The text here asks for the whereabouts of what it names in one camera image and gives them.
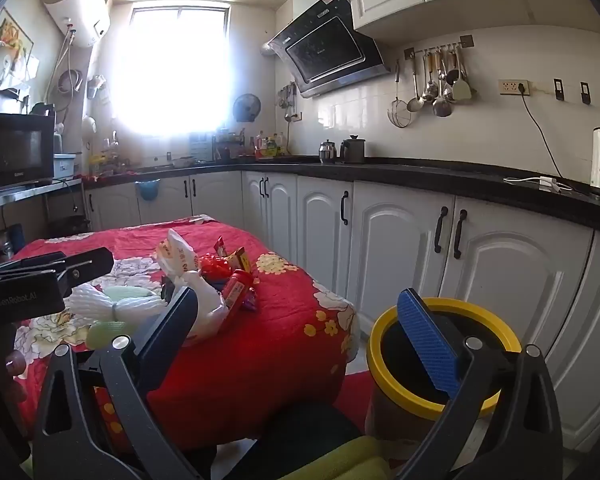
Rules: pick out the group of condiment bottles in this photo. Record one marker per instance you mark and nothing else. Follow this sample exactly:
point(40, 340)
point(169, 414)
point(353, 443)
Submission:
point(269, 146)

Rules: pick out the white plastic bag red print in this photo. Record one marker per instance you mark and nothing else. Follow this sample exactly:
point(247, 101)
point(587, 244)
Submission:
point(207, 305)

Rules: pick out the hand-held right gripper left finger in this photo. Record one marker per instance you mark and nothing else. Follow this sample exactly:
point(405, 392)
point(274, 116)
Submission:
point(172, 325)

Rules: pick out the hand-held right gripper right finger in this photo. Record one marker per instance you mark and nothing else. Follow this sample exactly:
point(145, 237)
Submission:
point(430, 345)

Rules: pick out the yellow rim trash bin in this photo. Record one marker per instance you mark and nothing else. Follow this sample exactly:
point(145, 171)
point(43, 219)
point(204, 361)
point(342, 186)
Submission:
point(490, 322)

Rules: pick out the blue hanging plastic bin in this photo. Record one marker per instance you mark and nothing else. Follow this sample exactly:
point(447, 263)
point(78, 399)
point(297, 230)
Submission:
point(147, 192)

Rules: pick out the black pot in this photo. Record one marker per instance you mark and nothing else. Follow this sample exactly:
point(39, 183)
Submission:
point(352, 151)

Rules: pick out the green sponge roll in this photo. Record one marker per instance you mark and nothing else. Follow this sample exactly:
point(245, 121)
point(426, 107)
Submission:
point(105, 335)

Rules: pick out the white water heater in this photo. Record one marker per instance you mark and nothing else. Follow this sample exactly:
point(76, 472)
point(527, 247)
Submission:
point(75, 5)

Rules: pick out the black countertop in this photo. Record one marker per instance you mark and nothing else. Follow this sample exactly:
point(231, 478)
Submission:
point(430, 175)

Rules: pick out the wall poster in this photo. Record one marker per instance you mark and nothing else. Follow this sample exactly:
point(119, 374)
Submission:
point(10, 32)

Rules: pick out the steel teapot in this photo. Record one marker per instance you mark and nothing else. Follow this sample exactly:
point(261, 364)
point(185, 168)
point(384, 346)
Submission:
point(327, 152)

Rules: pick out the kitchen window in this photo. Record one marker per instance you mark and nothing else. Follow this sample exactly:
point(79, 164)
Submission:
point(180, 60)

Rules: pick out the blue plastic box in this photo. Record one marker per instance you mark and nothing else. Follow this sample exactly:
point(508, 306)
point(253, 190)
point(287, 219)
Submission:
point(64, 166)

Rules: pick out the dark wall fan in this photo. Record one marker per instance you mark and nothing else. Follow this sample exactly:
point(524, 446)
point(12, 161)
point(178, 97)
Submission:
point(246, 107)

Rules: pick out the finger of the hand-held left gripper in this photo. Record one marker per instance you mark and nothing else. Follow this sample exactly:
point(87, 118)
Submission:
point(30, 263)
point(87, 266)

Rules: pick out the beige wall power socket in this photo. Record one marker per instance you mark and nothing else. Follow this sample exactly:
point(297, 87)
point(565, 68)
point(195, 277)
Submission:
point(514, 87)

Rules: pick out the person's left hand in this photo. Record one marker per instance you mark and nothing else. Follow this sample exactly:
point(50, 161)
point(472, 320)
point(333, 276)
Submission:
point(16, 367)

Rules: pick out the hanging metal kitchen utensils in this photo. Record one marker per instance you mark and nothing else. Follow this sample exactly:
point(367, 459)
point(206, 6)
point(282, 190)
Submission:
point(442, 85)

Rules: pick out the white foam fruit net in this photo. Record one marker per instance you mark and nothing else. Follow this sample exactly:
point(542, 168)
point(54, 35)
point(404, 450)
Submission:
point(95, 305)

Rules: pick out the red floral blanket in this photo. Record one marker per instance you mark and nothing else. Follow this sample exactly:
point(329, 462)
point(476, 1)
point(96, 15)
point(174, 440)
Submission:
point(260, 350)

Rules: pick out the black wall switch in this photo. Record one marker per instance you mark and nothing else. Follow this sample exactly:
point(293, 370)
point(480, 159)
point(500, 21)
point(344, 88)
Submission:
point(558, 89)
point(585, 93)

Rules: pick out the steel shelf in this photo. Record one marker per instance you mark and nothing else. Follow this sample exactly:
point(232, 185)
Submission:
point(30, 191)

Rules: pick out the white base cabinets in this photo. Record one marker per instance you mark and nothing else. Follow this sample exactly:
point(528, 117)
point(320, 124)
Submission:
point(390, 240)

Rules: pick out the black microwave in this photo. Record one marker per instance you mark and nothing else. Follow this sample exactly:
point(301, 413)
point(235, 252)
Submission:
point(17, 152)

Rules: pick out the dish rack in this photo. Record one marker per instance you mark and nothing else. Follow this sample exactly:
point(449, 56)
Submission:
point(228, 146)

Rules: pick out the black range hood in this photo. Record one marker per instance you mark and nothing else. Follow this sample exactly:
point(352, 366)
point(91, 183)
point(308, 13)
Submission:
point(325, 50)

